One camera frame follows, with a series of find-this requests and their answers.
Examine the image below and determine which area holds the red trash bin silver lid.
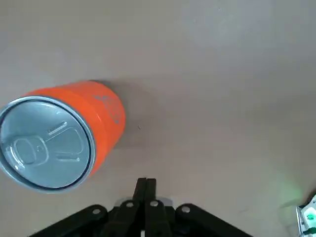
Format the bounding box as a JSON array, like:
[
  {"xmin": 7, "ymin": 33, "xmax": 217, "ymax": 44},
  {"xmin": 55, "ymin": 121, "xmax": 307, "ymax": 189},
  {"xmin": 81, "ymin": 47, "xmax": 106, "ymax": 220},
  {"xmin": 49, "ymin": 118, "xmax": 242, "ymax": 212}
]
[{"xmin": 0, "ymin": 79, "xmax": 127, "ymax": 195}]

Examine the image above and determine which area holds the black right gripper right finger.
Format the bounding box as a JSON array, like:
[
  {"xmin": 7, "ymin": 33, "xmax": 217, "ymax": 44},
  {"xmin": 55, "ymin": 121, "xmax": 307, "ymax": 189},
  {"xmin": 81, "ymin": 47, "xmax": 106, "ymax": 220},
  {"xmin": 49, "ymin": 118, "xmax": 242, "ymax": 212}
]
[{"xmin": 145, "ymin": 177, "xmax": 255, "ymax": 237}]

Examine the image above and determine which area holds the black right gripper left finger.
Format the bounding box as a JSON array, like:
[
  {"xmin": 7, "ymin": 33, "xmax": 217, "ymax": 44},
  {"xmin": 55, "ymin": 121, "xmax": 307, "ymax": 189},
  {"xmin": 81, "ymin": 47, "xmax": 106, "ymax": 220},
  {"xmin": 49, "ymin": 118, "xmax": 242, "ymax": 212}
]
[{"xmin": 29, "ymin": 177, "xmax": 148, "ymax": 237}]

